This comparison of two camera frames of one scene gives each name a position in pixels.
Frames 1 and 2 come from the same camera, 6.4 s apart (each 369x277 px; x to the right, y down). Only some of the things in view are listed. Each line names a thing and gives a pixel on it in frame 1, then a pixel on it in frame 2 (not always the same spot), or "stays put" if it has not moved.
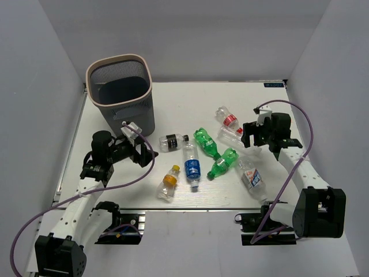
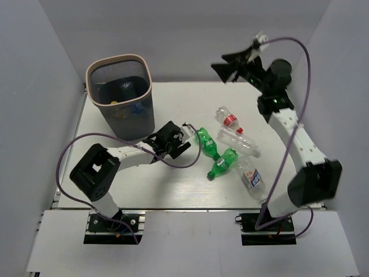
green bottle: x=220 y=167 stays put
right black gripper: x=251 y=128 to x=225 y=70
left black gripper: x=146 y=155 to x=176 y=152
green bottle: x=207 y=143 stays put
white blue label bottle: x=251 y=176 stays put
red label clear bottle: x=228 y=119 stays put
